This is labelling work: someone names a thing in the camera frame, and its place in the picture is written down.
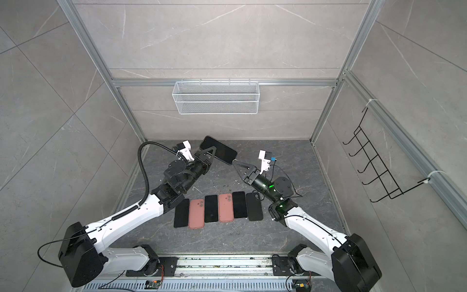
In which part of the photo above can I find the black phone case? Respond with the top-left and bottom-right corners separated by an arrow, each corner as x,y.
246,193 -> 263,221

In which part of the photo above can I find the black phone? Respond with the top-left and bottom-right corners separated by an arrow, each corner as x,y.
204,195 -> 219,223
173,199 -> 190,228

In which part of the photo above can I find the small circuit board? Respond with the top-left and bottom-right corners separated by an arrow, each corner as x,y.
144,280 -> 162,290
291,280 -> 312,292

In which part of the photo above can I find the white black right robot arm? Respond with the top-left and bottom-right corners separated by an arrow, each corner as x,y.
232,160 -> 383,292

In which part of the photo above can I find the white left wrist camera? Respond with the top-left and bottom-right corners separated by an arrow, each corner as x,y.
176,141 -> 194,163

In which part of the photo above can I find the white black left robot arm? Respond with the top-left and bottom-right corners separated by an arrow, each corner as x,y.
58,147 -> 217,288

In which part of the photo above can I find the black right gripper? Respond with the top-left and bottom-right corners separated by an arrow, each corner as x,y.
235,162 -> 280,205

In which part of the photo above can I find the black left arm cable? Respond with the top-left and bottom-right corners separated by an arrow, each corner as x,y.
137,141 -> 180,207

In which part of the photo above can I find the pink phone case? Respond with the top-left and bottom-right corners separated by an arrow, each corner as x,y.
189,199 -> 205,229

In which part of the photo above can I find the small circuit board right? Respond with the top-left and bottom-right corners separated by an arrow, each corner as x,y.
291,280 -> 312,292

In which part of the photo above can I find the black pad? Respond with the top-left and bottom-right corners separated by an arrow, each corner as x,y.
232,191 -> 248,219
199,136 -> 238,165

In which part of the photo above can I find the black wire hook rack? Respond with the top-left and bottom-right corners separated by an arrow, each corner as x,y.
342,107 -> 431,204

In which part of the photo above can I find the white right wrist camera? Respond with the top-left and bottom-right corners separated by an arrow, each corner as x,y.
259,150 -> 276,174

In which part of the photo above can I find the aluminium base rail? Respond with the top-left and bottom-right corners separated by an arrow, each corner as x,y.
71,253 -> 377,292

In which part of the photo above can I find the small circuit board left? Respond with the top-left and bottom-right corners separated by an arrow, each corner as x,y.
144,280 -> 162,290

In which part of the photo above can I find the white wire mesh basket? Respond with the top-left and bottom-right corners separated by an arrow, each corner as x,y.
172,80 -> 260,115

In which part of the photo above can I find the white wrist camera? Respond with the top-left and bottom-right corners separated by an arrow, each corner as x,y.
176,141 -> 194,163
259,150 -> 276,174

